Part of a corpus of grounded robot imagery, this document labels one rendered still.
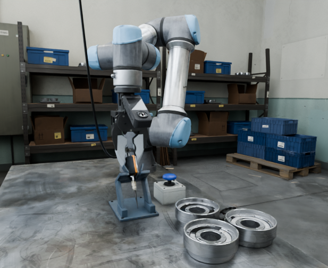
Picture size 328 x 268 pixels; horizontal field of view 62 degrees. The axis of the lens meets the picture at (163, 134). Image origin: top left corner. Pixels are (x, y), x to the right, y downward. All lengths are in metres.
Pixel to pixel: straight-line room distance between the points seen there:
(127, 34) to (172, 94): 0.39
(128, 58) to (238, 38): 5.15
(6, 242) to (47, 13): 4.18
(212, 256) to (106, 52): 0.62
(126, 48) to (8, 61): 3.64
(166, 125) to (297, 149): 3.34
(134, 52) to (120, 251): 0.46
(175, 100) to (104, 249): 0.63
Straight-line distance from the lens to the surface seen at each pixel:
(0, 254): 0.63
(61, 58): 4.04
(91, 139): 4.07
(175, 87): 1.05
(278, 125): 4.37
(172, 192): 0.77
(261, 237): 0.60
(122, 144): 0.71
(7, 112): 4.28
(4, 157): 4.61
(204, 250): 0.52
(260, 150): 4.63
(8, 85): 4.27
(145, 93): 4.21
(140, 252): 0.57
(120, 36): 0.72
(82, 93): 3.97
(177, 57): 1.09
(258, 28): 6.15
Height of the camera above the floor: 1.09
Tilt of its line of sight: 8 degrees down
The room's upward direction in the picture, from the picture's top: 1 degrees clockwise
